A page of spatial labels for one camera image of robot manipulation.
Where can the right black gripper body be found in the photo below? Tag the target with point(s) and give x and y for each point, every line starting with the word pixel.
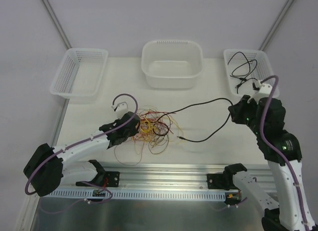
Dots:
pixel 238 112

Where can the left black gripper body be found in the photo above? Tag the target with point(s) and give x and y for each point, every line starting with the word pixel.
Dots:
pixel 132 122

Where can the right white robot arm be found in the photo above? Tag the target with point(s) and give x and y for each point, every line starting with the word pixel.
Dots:
pixel 281 150

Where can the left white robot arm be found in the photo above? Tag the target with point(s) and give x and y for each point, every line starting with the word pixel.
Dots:
pixel 49 167

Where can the right white perforated basket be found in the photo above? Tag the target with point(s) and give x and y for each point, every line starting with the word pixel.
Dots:
pixel 243 67

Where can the white perforated basket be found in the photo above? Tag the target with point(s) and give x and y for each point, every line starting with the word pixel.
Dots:
pixel 80 73
pixel 243 67

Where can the left white perforated basket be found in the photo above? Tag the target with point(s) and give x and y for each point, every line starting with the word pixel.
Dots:
pixel 80 73

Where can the white centre plastic tub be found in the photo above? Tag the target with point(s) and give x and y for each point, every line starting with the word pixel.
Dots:
pixel 172 64

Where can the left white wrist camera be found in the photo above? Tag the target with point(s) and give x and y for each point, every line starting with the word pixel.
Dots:
pixel 120 109

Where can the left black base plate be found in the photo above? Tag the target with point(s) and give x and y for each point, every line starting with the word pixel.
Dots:
pixel 109 178

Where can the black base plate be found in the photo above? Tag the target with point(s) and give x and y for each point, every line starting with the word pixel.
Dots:
pixel 220 181
pixel 109 178

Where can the aluminium mounting rail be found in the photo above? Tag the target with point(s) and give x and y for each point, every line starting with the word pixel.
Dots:
pixel 174 177

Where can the white slotted cable duct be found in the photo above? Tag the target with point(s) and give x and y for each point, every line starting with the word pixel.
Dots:
pixel 122 194

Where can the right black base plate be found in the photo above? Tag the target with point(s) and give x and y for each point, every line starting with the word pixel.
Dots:
pixel 220 181

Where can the right aluminium frame post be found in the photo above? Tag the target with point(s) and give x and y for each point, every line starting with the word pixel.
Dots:
pixel 276 24

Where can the aluminium frame post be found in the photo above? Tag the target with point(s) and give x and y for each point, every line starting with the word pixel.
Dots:
pixel 51 13
pixel 276 24

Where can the left aluminium frame post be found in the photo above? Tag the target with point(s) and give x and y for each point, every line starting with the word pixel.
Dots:
pixel 51 13

